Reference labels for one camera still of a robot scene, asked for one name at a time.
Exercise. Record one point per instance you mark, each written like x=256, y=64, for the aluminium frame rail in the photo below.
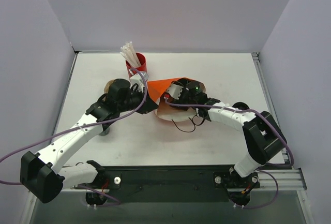
x=288, y=180

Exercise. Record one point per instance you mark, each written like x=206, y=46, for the red cylindrical holder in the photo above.
x=142, y=65

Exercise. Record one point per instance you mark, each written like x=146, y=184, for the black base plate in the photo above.
x=169, y=184

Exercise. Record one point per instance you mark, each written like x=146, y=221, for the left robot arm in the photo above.
x=43, y=172

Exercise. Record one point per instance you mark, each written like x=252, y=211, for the brown cardboard cup carrier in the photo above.
x=109, y=91

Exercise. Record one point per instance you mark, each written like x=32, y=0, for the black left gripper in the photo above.
x=144, y=102

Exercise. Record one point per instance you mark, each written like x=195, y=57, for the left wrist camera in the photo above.
x=136, y=81

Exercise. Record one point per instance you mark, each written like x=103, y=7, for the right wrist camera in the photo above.
x=174, y=90

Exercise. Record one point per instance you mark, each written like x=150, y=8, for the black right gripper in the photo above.
x=178, y=100

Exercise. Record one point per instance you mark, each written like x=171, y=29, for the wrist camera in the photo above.
x=136, y=81
x=174, y=90

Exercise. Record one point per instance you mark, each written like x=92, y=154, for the orange paper bag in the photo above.
x=156, y=90

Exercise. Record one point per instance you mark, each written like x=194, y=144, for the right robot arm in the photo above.
x=263, y=138

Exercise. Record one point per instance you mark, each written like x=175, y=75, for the white wrapped straws bundle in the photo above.
x=129, y=54

